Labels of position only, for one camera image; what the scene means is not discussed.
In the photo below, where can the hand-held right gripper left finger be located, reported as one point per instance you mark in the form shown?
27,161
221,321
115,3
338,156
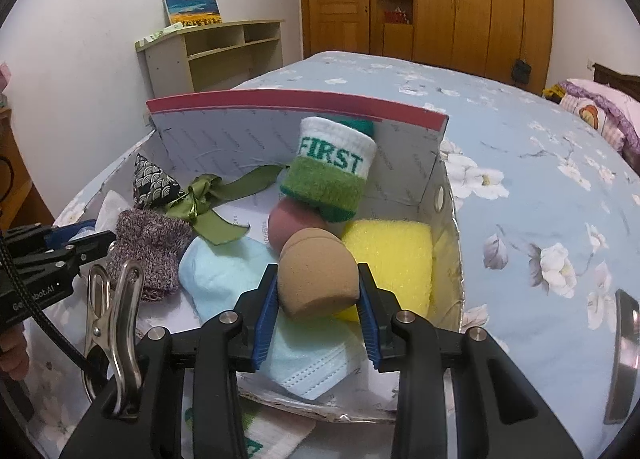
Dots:
264,324

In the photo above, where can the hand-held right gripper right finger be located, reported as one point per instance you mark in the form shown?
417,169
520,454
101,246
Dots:
367,324

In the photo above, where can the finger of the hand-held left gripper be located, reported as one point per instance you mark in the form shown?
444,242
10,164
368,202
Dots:
70,231
85,249

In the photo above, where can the grey knitted sock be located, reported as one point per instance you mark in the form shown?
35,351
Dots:
150,249

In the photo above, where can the tan makeup sponge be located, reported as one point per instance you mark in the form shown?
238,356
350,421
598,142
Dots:
315,279

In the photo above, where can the yellow sponge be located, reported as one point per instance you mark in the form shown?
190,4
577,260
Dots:
395,259

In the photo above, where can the patterned sachet with green ribbon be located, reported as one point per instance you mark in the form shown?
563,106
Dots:
150,184

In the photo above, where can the pink makeup sponge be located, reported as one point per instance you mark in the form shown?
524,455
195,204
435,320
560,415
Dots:
287,229

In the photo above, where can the green white lettered wristband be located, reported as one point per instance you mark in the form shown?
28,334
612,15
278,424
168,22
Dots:
330,164

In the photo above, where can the red cardboard box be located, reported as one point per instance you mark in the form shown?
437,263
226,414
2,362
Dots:
225,139

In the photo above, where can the person's left hand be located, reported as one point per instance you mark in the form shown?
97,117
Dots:
12,354

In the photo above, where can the light blue towel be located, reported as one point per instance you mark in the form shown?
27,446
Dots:
220,279

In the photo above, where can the blue face mask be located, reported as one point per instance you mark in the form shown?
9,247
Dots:
320,369

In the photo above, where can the wooden desk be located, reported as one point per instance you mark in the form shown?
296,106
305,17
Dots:
20,179

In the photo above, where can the metal spring clip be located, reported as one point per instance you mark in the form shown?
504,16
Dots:
122,329

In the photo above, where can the white wristband dark green inside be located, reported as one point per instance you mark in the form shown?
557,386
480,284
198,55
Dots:
275,434

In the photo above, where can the pink box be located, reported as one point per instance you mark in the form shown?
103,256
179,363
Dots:
4,79

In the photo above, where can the beige shelf unit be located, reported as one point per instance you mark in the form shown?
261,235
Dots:
170,69

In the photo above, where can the floral blue bed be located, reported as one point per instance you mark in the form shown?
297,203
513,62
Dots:
525,189

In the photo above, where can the green booklet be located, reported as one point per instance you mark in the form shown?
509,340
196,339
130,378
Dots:
160,33

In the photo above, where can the landscape painting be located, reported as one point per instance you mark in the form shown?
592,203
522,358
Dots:
192,6

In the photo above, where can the black bag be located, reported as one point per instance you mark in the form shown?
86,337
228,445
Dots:
522,71

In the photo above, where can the purple printed pillow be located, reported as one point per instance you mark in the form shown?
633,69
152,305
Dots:
605,109

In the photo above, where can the wooden wardrobe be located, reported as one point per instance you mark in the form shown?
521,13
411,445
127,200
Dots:
475,4

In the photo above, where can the dark wooden headboard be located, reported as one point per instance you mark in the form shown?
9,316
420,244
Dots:
615,76

